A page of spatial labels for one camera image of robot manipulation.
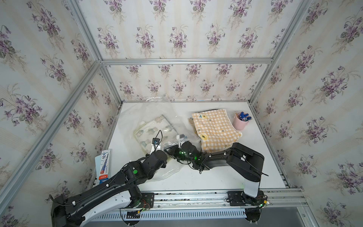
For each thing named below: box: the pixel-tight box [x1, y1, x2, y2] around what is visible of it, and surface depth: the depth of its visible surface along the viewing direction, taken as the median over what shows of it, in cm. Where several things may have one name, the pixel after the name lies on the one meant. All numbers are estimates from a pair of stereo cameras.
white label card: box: [98, 149, 112, 185], surface depth 85 cm
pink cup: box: [232, 111, 250, 131], surface depth 100 cm
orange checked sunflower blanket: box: [191, 109, 243, 153], surface depth 91 cm
